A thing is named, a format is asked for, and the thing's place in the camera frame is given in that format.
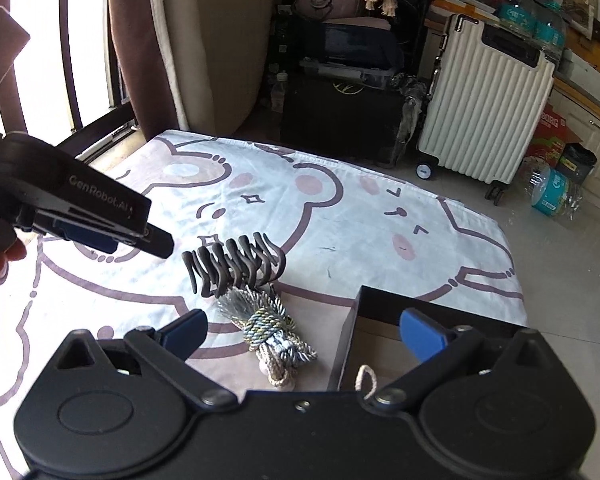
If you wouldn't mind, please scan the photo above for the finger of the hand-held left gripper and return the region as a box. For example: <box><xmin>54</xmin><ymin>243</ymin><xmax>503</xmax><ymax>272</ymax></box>
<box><xmin>54</xmin><ymin>220</ymin><xmax>120</xmax><ymax>256</ymax></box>
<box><xmin>32</xmin><ymin>212</ymin><xmax>176</xmax><ymax>261</ymax></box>

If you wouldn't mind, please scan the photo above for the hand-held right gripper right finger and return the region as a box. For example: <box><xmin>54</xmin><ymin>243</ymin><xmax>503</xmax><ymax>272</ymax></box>
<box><xmin>362</xmin><ymin>309</ymin><xmax>548</xmax><ymax>408</ymax></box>

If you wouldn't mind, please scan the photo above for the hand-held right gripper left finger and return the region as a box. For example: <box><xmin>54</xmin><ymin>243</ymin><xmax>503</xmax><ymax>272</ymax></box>
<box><xmin>54</xmin><ymin>309</ymin><xmax>241</xmax><ymax>408</ymax></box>

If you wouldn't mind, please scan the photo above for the black storage box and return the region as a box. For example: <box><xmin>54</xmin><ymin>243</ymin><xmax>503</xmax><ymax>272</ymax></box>
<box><xmin>327</xmin><ymin>285</ymin><xmax>531</xmax><ymax>396</ymax></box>

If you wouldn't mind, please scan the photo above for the silver blue rope tassel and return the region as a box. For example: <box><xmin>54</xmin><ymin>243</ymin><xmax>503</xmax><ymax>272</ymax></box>
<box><xmin>215</xmin><ymin>285</ymin><xmax>318</xmax><ymax>391</ymax></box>

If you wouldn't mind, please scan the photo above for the black hair claw clip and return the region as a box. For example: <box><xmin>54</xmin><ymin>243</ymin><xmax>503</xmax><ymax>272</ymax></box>
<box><xmin>180</xmin><ymin>231</ymin><xmax>287</xmax><ymax>301</ymax></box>

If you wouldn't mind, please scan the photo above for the person's left hand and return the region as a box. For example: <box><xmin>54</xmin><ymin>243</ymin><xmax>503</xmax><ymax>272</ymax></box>
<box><xmin>0</xmin><ymin>237</ymin><xmax>27</xmax><ymax>307</ymax></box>

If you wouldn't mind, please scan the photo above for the dark window grille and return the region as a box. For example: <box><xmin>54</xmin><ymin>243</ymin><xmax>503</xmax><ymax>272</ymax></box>
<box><xmin>0</xmin><ymin>0</ymin><xmax>143</xmax><ymax>161</ymax></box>

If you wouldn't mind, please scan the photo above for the printed bear blanket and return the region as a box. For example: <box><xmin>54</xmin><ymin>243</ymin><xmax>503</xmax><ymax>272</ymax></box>
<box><xmin>0</xmin><ymin>129</ymin><xmax>528</xmax><ymax>480</ymax></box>

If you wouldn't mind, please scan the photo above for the brown curtain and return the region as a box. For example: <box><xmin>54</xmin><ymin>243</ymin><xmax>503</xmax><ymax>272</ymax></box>
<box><xmin>105</xmin><ymin>0</ymin><xmax>191</xmax><ymax>133</ymax></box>

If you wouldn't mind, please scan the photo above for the large plastic water bottle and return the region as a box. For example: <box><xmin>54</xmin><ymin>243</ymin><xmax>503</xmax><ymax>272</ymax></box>
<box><xmin>522</xmin><ymin>162</ymin><xmax>586</xmax><ymax>221</ymax></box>

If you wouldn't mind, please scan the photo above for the small clear bottle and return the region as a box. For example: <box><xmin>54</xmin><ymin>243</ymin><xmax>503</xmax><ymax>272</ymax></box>
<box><xmin>270</xmin><ymin>71</ymin><xmax>288</xmax><ymax>113</ymax></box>

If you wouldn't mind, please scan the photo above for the beige mattress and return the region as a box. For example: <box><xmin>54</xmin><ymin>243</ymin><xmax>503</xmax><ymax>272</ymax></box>
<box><xmin>147</xmin><ymin>0</ymin><xmax>286</xmax><ymax>135</ymax></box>

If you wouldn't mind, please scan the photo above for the black amplifier case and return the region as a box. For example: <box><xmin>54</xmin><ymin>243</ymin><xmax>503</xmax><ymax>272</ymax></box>
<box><xmin>280</xmin><ymin>72</ymin><xmax>421</xmax><ymax>168</ymax></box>

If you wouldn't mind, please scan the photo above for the white ribbed suitcase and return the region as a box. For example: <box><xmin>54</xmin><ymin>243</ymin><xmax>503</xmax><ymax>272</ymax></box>
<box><xmin>416</xmin><ymin>12</ymin><xmax>557</xmax><ymax>206</ymax></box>

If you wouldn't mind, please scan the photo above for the black trash bin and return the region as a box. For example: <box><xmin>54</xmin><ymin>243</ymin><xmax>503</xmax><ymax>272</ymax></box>
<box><xmin>557</xmin><ymin>142</ymin><xmax>598</xmax><ymax>186</ymax></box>

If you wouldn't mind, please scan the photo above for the red cardboard box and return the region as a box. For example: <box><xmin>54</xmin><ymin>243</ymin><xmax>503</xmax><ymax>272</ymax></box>
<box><xmin>522</xmin><ymin>102</ymin><xmax>568</xmax><ymax>161</ymax></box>

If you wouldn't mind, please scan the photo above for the dark blue bag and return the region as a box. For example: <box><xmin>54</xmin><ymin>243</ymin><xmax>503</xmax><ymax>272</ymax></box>
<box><xmin>300</xmin><ymin>20</ymin><xmax>406</xmax><ymax>73</ymax></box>

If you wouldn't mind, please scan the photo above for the white box on counter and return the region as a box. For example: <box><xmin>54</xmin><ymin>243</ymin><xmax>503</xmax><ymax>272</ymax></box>
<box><xmin>560</xmin><ymin>47</ymin><xmax>600</xmax><ymax>101</ymax></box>

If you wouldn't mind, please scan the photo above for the wrapped water bottle pack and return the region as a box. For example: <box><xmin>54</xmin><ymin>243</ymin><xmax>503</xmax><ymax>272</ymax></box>
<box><xmin>495</xmin><ymin>2</ymin><xmax>568</xmax><ymax>51</ymax></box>

